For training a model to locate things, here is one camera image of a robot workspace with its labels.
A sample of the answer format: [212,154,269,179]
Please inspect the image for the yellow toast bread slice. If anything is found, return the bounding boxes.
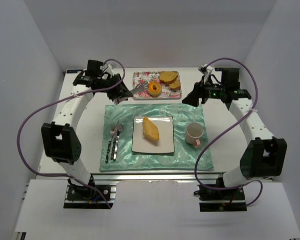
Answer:
[142,117,159,142]

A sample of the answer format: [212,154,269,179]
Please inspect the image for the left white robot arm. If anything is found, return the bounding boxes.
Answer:
[41,59,133,186]

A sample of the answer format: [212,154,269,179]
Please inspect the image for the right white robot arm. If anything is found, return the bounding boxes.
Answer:
[182,66,287,190]

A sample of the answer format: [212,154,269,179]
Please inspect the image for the brown bread slice front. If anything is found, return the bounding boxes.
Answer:
[169,80,181,91]

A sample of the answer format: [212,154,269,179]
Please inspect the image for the brown bread slice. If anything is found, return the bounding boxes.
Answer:
[169,80,181,91]
[159,71,178,85]

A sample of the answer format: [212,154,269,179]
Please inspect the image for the orange donut bread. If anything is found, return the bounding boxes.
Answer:
[147,81,162,97]

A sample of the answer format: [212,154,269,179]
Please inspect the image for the brown bread slice back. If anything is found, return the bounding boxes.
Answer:
[159,71,178,85]

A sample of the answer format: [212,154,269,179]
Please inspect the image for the floral rectangular tray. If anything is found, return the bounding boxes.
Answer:
[132,71,182,100]

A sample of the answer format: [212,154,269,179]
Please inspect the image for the silver fork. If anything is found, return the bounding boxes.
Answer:
[105,123,115,164]

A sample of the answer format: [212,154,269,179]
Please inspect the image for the table knife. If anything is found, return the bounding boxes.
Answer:
[115,120,121,134]

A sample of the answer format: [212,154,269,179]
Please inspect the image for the blue label sticker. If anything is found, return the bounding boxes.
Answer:
[66,69,83,74]

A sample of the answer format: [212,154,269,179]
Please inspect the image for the silver spoon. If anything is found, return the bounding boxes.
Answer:
[111,124,123,162]

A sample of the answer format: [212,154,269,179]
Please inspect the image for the pink mug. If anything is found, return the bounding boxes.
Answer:
[185,122,204,148]

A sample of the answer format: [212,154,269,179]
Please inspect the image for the green satin placemat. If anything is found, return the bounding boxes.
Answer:
[99,103,213,172]

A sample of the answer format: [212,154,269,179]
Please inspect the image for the white square plate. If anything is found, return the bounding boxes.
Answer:
[132,116,175,155]

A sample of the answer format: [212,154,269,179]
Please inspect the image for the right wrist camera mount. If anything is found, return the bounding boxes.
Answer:
[198,64,213,84]

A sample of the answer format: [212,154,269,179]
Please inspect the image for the aluminium table frame rail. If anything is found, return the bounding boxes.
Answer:
[34,172,274,182]

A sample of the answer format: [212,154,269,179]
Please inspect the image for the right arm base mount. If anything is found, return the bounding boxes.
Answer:
[193,185,247,213]

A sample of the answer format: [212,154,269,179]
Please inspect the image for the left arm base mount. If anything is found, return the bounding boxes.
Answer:
[63,180,116,210]

